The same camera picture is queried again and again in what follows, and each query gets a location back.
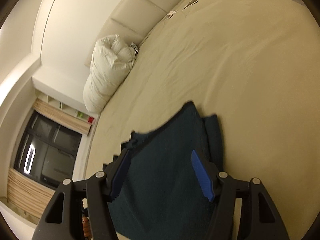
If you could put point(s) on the dark green sweater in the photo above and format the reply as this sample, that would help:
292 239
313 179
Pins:
162 167

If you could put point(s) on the dark window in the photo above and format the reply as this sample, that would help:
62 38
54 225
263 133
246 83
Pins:
47 150

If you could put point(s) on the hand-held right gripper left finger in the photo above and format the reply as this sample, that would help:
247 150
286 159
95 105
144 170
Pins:
120 175

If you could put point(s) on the green box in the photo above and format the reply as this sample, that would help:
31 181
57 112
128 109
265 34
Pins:
81 114

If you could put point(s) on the white wall shelf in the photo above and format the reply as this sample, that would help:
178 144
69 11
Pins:
62 97

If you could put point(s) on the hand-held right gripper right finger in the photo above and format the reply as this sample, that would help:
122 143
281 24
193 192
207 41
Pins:
202 175

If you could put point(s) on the person's right hand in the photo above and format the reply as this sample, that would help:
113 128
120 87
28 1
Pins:
86 227

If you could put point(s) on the small white packet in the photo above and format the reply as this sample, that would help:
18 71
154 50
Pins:
172 14

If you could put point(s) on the cream padded headboard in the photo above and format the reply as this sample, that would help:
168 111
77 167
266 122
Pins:
140 12

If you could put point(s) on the red box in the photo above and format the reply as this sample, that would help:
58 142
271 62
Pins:
91 120

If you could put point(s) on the black and white striped pillow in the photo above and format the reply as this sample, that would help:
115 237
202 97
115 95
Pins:
135 48

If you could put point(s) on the beige bed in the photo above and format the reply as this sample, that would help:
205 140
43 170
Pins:
225 80

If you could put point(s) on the thin white booklet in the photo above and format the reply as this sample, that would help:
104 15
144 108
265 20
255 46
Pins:
193 2

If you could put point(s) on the white rolled duvet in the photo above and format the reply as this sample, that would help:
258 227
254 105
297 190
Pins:
107 72

